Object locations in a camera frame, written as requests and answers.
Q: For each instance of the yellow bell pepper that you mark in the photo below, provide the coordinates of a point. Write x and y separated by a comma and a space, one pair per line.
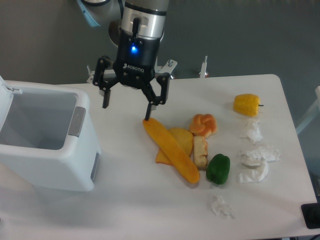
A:
247, 104

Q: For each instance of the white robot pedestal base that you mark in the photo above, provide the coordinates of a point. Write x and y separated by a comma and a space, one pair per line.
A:
167, 68

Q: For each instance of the orange toast slice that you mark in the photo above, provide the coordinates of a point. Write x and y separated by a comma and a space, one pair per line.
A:
184, 139

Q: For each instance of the crumpled white tissue lower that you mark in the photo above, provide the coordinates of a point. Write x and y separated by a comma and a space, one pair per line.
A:
254, 175

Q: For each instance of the grilled tofu-like bread stick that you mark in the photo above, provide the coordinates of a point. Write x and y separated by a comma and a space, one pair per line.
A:
200, 152

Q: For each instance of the small crumpled tissue front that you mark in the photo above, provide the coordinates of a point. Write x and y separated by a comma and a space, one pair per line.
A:
220, 207

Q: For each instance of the long orange baguette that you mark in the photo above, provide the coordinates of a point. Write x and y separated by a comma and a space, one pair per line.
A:
168, 144

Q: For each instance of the crumpled white tissue top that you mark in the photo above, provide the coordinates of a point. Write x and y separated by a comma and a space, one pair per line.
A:
252, 131

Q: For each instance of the green bell pepper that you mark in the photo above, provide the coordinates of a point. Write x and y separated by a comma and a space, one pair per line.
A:
218, 169

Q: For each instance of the crumpled white tissue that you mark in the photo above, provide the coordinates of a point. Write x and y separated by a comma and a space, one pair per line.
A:
254, 175
255, 158
252, 131

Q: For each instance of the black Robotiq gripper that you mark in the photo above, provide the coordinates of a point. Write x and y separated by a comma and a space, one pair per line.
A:
134, 67

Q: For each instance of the black device at edge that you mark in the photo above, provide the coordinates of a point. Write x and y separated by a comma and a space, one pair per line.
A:
311, 215

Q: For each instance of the knotted orange bread roll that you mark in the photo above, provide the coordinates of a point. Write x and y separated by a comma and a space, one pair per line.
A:
203, 125

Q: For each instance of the crumpled white tissue middle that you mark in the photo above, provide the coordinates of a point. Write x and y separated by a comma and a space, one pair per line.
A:
255, 158

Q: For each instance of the white push-button trash can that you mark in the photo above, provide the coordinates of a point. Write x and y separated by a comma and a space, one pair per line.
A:
47, 136

